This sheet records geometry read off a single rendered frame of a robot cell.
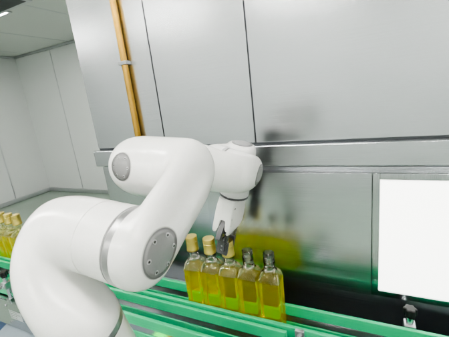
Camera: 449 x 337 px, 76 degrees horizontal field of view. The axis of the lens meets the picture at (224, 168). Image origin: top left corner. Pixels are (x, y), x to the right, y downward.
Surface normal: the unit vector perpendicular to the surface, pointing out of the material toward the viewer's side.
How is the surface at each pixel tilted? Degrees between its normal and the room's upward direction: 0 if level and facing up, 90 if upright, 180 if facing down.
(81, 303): 53
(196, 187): 90
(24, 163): 90
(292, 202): 90
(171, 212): 85
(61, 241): 72
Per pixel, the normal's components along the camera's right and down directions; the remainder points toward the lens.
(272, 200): -0.42, 0.27
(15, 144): 0.90, 0.00
